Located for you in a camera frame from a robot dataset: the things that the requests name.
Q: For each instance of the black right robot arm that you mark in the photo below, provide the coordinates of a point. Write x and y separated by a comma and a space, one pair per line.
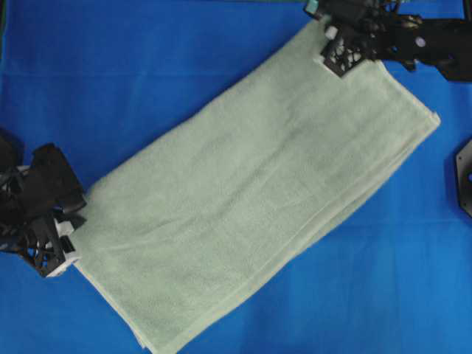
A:
443, 43

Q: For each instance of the light green bath towel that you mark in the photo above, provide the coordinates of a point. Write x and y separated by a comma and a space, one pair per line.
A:
194, 224

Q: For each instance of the black octagonal right base plate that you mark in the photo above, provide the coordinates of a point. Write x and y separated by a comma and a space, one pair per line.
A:
462, 161

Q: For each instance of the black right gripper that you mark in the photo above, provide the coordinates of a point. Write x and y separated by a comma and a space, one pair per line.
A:
391, 34

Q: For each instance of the blue table cloth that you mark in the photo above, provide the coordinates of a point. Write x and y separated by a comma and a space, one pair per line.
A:
101, 79

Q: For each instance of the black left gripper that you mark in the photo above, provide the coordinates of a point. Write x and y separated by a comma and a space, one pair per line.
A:
49, 182

